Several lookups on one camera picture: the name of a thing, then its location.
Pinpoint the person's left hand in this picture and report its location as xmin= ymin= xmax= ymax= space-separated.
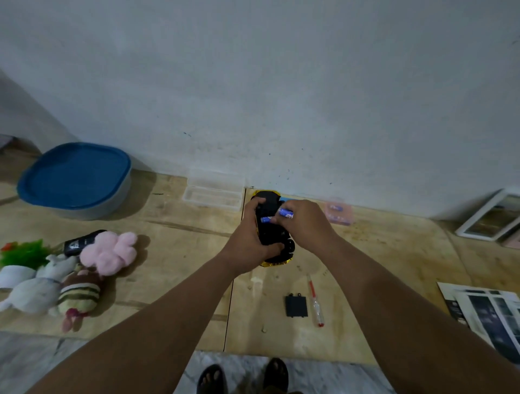
xmin=219 ymin=198 xmax=285 ymax=279

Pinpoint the person's right hand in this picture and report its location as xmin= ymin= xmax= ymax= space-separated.
xmin=269 ymin=199 xmax=339 ymax=256

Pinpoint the yellow and black toy car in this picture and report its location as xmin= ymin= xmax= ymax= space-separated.
xmin=250 ymin=190 xmax=296 ymax=268

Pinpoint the person's right forearm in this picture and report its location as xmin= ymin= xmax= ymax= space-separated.
xmin=309 ymin=235 xmax=520 ymax=394

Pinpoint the person's left forearm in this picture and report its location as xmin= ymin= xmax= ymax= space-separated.
xmin=25 ymin=252 xmax=245 ymax=394

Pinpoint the clear plastic box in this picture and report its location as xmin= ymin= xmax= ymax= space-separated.
xmin=182 ymin=168 xmax=246 ymax=212

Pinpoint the pink plastic battery case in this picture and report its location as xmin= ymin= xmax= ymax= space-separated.
xmin=325 ymin=198 xmax=354 ymax=226

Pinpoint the black battery cover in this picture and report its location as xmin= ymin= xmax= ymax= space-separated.
xmin=285 ymin=293 xmax=308 ymax=318

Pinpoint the red clear screwdriver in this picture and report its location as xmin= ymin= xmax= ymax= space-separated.
xmin=307 ymin=276 xmax=325 ymax=328

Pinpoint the pink plush toy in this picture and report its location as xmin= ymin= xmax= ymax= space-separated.
xmin=80 ymin=231 xmax=139 ymax=277

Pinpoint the person's right sandal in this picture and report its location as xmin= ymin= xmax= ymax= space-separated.
xmin=262 ymin=357 xmax=289 ymax=394

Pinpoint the person's sandal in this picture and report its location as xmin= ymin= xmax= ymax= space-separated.
xmin=197 ymin=364 xmax=228 ymax=394
xmin=262 ymin=357 xmax=289 ymax=394

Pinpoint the person's left sandal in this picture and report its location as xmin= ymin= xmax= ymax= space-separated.
xmin=197 ymin=364 xmax=228 ymax=394

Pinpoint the grey tub with blue lid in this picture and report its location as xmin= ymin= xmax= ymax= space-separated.
xmin=17 ymin=142 xmax=132 ymax=221

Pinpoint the striped brown plush toy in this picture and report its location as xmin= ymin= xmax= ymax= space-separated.
xmin=49 ymin=270 xmax=102 ymax=334

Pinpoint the printed photo magazine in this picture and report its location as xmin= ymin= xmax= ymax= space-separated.
xmin=437 ymin=282 xmax=520 ymax=366

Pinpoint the green plush toy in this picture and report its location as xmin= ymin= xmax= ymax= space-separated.
xmin=0 ymin=239 xmax=52 ymax=271

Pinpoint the white plush bunny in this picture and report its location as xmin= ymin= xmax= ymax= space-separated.
xmin=0 ymin=254 xmax=79 ymax=316

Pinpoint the white round plush toy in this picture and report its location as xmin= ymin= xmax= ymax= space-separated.
xmin=0 ymin=265 xmax=37 ymax=290

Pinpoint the white picture frame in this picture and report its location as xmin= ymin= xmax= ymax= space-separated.
xmin=454 ymin=188 xmax=520 ymax=242

